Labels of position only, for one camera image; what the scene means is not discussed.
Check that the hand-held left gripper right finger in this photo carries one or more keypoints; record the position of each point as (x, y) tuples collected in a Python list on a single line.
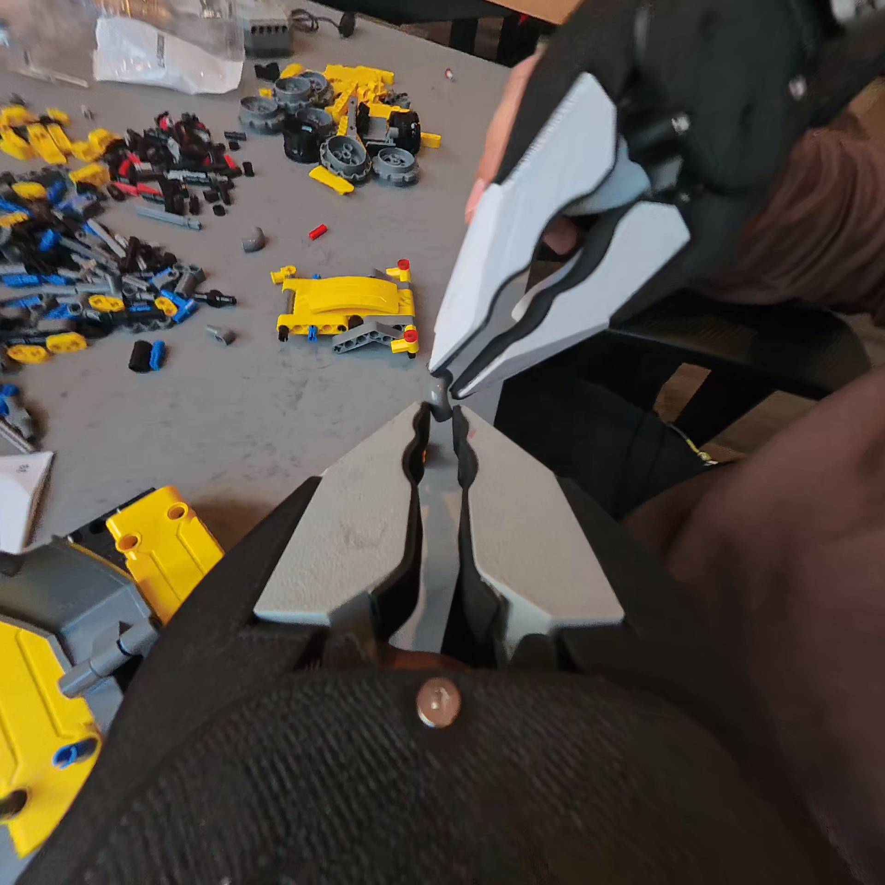
[(539, 553)]

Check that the instruction booklet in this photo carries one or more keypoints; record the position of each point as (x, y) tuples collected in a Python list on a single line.
[(21, 498)]

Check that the yellow and black brick assembly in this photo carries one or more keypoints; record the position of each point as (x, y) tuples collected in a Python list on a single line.
[(56, 650)]

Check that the pile of small brick parts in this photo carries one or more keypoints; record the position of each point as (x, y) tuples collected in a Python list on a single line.
[(97, 235)]

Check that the pile of yellow beam parts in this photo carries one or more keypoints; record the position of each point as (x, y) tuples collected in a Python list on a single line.
[(353, 83)]

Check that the small grey pin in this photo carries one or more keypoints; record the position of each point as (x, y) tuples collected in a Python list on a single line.
[(220, 335)]

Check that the yellow curved panel piece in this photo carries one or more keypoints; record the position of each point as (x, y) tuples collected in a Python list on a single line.
[(332, 180)]

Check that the pile of wheels and tires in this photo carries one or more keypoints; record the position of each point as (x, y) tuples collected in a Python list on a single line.
[(339, 145)]

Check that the person's right hand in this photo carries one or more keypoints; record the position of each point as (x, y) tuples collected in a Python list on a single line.
[(501, 138)]

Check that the yellow curved brick assembly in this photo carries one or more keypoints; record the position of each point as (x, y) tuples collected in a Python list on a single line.
[(346, 304)]

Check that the black and blue pin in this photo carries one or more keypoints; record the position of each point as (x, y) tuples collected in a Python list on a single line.
[(147, 356)]

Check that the black office chair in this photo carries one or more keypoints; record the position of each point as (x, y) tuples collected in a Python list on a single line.
[(747, 346)]

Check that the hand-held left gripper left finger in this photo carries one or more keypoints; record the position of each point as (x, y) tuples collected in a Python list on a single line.
[(339, 553)]

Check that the person in brown shirt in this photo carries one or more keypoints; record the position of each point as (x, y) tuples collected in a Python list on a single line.
[(802, 622)]

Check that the small grey curved piece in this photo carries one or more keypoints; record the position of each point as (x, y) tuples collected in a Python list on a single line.
[(440, 398), (253, 239)]

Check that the person's right forearm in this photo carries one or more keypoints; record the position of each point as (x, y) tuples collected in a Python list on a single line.
[(816, 235)]

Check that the clear bag with white label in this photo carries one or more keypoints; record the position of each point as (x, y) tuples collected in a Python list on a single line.
[(166, 56)]

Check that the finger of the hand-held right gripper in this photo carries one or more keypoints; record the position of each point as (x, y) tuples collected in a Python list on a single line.
[(609, 270), (553, 180)]

